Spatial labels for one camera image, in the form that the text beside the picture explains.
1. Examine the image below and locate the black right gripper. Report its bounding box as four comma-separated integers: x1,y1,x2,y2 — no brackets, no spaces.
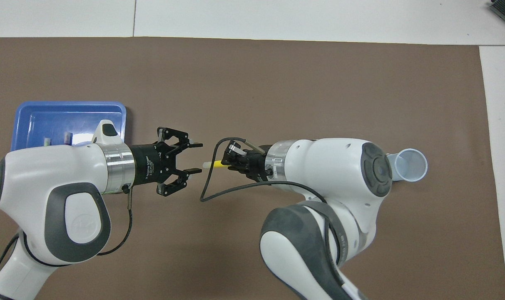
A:
221,142,274,183

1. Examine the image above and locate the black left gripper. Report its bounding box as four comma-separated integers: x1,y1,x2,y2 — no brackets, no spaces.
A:
132,127,204,198

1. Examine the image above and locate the brown table mat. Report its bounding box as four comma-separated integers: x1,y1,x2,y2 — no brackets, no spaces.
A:
0,37,505,300

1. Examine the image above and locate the blue plastic tray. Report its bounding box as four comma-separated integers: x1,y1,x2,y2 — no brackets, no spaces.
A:
11,101,127,153

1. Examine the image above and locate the translucent plastic cup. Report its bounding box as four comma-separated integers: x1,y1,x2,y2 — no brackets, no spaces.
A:
386,148,428,183

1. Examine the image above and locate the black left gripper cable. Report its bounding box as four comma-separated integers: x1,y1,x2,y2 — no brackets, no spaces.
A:
0,187,133,288

